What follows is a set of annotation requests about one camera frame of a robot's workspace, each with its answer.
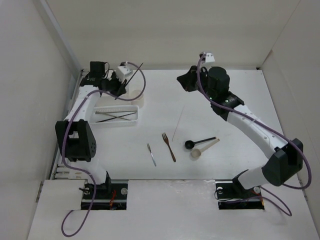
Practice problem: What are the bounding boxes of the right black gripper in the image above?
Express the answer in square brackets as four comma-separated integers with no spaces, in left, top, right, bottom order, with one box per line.
[176,65,216,101]

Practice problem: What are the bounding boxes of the black thin chopstick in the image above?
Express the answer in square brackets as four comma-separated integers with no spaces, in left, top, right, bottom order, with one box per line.
[94,111,138,123]

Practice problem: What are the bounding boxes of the white chopstick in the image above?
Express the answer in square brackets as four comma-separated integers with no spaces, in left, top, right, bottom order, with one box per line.
[171,105,185,142]

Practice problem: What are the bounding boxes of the silver metal chopstick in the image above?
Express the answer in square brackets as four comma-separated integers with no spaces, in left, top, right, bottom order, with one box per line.
[95,110,137,115]

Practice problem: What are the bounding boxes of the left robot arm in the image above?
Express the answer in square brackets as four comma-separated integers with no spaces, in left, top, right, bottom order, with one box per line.
[55,61,126,199]

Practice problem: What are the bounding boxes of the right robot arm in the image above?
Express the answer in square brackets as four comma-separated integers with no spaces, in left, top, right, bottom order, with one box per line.
[177,65,303,197]

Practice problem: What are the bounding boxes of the white perforated square box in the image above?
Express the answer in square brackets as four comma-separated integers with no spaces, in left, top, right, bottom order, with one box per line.
[95,96,131,107]

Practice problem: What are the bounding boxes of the cream cylindrical cup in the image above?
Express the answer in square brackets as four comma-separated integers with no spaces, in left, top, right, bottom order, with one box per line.
[129,89,145,109]

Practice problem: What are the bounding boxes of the white perforated flat tray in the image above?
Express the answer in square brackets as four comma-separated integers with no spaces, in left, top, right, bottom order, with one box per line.
[89,105,139,127]

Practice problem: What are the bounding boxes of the small silver fork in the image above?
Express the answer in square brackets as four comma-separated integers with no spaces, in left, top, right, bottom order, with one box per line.
[146,143,157,167]

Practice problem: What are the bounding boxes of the brown wooden fork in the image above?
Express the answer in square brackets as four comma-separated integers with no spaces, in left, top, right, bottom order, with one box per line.
[161,132,177,163]

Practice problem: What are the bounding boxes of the black spoon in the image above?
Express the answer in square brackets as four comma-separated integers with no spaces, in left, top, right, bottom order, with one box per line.
[184,136,216,150]

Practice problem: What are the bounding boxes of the cream spoon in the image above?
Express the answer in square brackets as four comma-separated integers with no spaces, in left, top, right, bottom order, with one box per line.
[190,138,220,159]

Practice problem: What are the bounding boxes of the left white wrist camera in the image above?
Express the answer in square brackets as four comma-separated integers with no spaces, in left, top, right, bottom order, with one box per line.
[115,65,133,82]

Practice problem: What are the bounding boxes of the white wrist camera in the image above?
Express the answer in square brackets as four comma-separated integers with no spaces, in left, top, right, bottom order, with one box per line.
[115,65,133,82]
[199,51,215,64]

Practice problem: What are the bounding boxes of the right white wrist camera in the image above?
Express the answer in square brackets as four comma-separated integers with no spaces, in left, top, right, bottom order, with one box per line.
[199,51,215,64]

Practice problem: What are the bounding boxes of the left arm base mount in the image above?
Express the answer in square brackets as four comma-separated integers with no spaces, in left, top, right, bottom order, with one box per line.
[80,180,129,211]

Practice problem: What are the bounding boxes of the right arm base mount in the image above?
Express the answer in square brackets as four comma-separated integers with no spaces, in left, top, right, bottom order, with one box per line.
[214,180,265,210]

